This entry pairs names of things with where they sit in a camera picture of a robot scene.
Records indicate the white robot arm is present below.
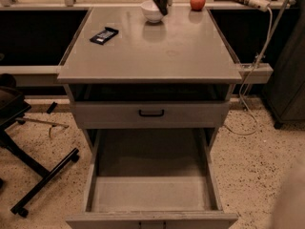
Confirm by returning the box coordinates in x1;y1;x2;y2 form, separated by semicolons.
270;156;305;229

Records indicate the grey drawer cabinet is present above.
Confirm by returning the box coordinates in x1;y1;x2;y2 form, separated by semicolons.
56;5;243;229

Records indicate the closed middle grey drawer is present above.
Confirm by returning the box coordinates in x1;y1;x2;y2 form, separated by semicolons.
71;101;229;129

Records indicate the open bottom grey drawer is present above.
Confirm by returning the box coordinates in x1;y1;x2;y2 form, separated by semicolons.
67;129;238;229

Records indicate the blue snack bar wrapper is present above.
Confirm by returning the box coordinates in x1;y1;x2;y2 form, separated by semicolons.
90;27;119;45

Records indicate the white bowl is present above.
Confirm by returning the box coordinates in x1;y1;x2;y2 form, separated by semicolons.
140;0;164;23

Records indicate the red apple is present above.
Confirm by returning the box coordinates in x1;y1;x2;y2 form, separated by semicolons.
190;0;206;10

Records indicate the dark cabinet at right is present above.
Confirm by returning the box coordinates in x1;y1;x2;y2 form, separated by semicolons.
263;0;305;129

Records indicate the black office chair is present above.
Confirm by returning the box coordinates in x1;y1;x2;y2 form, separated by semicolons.
0;73;80;219

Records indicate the black drawer handle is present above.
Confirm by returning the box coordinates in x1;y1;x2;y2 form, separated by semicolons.
138;109;165;117

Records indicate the white cable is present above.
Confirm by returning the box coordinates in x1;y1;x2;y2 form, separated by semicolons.
222;7;275;136

